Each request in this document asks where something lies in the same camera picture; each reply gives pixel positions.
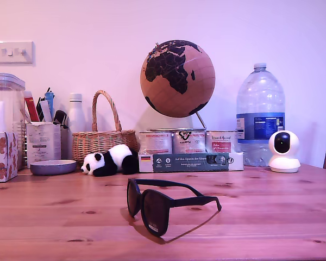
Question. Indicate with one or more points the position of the black sunglasses with sticker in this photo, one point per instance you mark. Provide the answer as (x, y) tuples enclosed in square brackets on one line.
[(155, 209)]

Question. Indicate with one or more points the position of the silver tin can framed label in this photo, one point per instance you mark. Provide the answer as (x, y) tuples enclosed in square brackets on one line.
[(155, 141)]

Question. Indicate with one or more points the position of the silver tin can black logo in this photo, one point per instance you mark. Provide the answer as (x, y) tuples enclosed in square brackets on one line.
[(188, 142)]

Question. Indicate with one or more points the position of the green and white can tray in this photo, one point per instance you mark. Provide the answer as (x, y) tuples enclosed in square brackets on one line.
[(179, 163)]

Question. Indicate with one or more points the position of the cork globe on metal stand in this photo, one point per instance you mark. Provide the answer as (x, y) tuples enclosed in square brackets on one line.
[(176, 81)]

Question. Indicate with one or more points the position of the panda plush toy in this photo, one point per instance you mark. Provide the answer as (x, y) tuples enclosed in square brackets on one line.
[(116, 155)]

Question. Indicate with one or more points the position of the silver tin can red label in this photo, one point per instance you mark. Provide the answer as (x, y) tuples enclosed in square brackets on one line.
[(221, 142)]

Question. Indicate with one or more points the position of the white metal bottle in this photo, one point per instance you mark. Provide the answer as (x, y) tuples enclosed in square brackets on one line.
[(75, 117)]

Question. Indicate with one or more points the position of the black clip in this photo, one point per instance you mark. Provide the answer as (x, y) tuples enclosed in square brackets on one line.
[(60, 117)]

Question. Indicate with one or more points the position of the large clear water bottle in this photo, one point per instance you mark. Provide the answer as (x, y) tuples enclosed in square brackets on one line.
[(260, 92)]

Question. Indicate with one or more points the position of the grey shallow bowl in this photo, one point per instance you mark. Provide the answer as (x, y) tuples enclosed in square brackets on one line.
[(53, 167)]

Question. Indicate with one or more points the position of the white flat stick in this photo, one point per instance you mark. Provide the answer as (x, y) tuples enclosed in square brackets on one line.
[(45, 111)]

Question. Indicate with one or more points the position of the white carton pen holder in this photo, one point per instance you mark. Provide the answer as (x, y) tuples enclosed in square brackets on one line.
[(43, 144)]

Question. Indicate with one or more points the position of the black pen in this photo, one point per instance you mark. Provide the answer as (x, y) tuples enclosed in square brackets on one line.
[(39, 107)]

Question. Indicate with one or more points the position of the red and white packet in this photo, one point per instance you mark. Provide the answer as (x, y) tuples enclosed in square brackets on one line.
[(31, 108)]

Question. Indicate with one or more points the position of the gingerbread print tissue box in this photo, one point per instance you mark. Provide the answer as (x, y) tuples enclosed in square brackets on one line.
[(2, 157)]

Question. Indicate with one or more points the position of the clear plastic lidded container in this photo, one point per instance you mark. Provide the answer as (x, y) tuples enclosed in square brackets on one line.
[(5, 89)]

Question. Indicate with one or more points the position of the small white round camera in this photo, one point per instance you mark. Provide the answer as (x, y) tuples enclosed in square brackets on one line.
[(285, 160)]

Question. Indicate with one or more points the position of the white wall light switch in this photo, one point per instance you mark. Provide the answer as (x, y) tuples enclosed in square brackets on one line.
[(15, 53)]

